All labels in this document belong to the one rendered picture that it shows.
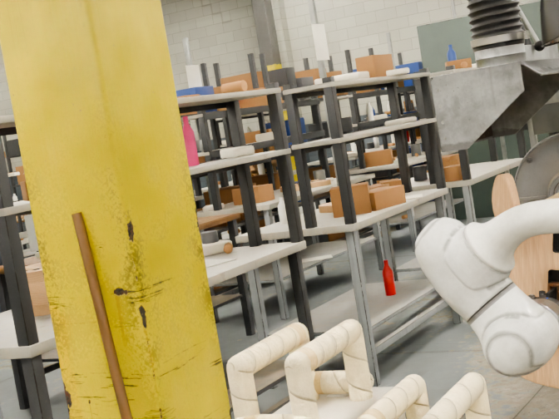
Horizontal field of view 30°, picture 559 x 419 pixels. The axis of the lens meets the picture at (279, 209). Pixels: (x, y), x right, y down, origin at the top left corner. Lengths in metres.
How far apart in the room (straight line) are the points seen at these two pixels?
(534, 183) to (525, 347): 0.63
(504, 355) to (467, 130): 0.47
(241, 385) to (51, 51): 1.24
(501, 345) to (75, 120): 1.11
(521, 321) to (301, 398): 0.53
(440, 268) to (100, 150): 0.89
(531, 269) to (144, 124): 0.92
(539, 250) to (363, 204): 3.99
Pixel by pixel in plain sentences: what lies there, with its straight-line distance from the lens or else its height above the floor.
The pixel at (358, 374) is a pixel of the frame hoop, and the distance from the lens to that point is 1.42.
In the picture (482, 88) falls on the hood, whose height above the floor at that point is 1.49.
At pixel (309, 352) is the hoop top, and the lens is 1.29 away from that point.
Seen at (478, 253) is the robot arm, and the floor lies 1.23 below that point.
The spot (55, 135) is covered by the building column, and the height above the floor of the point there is 1.54.
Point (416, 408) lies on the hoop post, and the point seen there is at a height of 1.09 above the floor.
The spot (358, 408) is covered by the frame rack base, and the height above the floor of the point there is 1.10.
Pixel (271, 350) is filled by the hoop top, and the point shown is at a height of 1.20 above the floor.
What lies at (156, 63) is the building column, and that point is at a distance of 2.46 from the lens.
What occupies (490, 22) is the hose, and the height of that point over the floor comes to 1.62.
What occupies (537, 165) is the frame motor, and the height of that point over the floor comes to 1.32.
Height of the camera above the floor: 1.49
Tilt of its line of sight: 5 degrees down
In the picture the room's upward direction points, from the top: 9 degrees counter-clockwise
